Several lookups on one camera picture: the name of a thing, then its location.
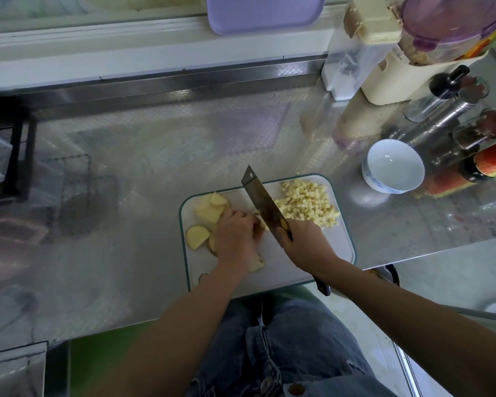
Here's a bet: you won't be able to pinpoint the white bowl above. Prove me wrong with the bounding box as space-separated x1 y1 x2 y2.
361 138 427 195

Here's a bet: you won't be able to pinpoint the white cutting board green rim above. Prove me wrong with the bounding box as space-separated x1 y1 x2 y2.
179 173 357 298

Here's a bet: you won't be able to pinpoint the pile of yellow potato slices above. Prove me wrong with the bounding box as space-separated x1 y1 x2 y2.
185 191 266 273

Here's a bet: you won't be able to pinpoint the purple lid food container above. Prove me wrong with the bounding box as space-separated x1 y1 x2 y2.
397 0 496 67

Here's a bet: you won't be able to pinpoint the clear plastic bottle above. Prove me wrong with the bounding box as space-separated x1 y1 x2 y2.
446 194 496 237

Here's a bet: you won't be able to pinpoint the pile of diced potato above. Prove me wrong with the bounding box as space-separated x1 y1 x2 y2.
274 178 342 229

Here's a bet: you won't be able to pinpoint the person's right forearm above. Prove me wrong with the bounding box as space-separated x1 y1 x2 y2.
324 259 496 397

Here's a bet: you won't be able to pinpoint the purple plastic cutting board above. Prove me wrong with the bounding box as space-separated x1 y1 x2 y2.
204 0 328 36

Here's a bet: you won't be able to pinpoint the person's blue jeans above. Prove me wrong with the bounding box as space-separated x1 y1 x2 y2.
186 289 398 397

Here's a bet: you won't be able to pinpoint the steel cleaver knife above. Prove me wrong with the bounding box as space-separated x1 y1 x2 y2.
240 165 332 297

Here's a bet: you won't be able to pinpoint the steel bin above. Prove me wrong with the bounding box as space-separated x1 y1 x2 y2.
0 341 49 397

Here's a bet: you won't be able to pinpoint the cream plastic canister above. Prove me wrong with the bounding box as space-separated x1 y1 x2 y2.
360 47 489 106

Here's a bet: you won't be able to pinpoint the glass bottle black cap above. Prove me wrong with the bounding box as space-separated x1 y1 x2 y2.
403 64 471 124

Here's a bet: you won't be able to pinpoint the person's left hand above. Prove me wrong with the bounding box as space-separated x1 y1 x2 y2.
211 206 266 276

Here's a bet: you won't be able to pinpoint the sauce bottle red label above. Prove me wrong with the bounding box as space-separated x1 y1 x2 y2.
456 136 496 185

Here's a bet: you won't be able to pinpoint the person's right hand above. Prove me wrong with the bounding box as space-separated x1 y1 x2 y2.
274 219 340 276

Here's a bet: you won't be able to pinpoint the black metal rack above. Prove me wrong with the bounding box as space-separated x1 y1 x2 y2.
0 103 38 203

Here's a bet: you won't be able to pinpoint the metal bowl with scraps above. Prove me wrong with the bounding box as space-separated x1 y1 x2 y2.
364 264 400 288

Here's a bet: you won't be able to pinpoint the clear container cream lid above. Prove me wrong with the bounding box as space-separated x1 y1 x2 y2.
321 0 403 101

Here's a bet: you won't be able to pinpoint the green mat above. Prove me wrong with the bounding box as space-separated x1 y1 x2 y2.
68 320 154 397

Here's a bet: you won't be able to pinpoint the glass jar red lid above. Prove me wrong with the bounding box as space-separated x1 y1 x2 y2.
453 109 496 154

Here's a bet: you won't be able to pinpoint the person's left forearm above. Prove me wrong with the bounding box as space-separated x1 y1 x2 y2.
83 264 242 397

